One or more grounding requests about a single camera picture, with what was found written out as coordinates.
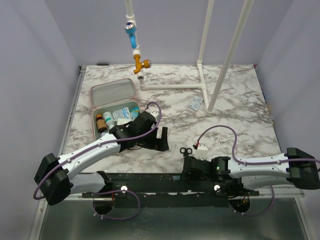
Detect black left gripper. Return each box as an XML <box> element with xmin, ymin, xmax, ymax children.
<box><xmin>137</xmin><ymin>126</ymin><xmax>169</xmax><ymax>152</ymax></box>

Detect metal scissors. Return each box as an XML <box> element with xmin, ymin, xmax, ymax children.
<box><xmin>179</xmin><ymin>147</ymin><xmax>193</xmax><ymax>157</ymax></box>

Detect clear zip bag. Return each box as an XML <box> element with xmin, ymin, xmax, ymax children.
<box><xmin>117</xmin><ymin>117</ymin><xmax>132</xmax><ymax>125</ymax></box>

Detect white blue gauze packet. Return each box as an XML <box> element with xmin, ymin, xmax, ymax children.
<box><xmin>112</xmin><ymin>107</ymin><xmax>132</xmax><ymax>120</ymax></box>

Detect clear bottle green label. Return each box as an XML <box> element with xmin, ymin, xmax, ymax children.
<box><xmin>102</xmin><ymin>111</ymin><xmax>115</xmax><ymax>130</ymax></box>

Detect amber bottle orange cap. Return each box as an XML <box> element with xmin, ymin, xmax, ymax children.
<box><xmin>96</xmin><ymin>114</ymin><xmax>107</xmax><ymax>133</ymax></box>

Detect pink medicine kit case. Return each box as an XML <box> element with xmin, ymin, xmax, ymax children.
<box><xmin>90</xmin><ymin>78</ymin><xmax>140</xmax><ymax>140</ymax></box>

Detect small blue white sachet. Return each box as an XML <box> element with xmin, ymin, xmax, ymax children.
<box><xmin>189</xmin><ymin>96</ymin><xmax>203</xmax><ymax>111</ymax></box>

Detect blue cotton swab packet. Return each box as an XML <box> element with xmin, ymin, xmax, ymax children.
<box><xmin>129</xmin><ymin>107</ymin><xmax>140</xmax><ymax>120</ymax></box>

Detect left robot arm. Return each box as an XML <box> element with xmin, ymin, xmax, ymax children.
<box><xmin>33</xmin><ymin>111</ymin><xmax>169</xmax><ymax>206</ymax></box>

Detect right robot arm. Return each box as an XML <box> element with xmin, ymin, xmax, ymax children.
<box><xmin>182</xmin><ymin>147</ymin><xmax>320</xmax><ymax>196</ymax></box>

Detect orange brass faucet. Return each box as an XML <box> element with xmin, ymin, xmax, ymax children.
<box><xmin>133</xmin><ymin>54</ymin><xmax>152</xmax><ymax>75</ymax></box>

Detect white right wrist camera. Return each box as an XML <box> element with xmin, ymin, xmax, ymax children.
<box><xmin>193</xmin><ymin>143</ymin><xmax>209</xmax><ymax>161</ymax></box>

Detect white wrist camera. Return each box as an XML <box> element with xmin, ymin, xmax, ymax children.
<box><xmin>193</xmin><ymin>143</ymin><xmax>209</xmax><ymax>161</ymax></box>
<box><xmin>151</xmin><ymin>112</ymin><xmax>159</xmax><ymax>118</ymax></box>

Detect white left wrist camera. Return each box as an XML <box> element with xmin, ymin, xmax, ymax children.
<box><xmin>151</xmin><ymin>112</ymin><xmax>159</xmax><ymax>118</ymax></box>

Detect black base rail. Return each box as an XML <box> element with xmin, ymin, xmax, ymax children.
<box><xmin>82</xmin><ymin>170</ymin><xmax>259</xmax><ymax>208</ymax></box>

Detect blue valve handle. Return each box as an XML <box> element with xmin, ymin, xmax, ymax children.
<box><xmin>124</xmin><ymin>21</ymin><xmax>138</xmax><ymax>49</ymax></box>

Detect white PVC pipe frame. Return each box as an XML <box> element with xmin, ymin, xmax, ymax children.
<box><xmin>125</xmin><ymin>0</ymin><xmax>254</xmax><ymax>116</ymax></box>

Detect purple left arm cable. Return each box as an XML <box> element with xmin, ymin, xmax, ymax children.
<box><xmin>33</xmin><ymin>101</ymin><xmax>163</xmax><ymax>221</ymax></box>

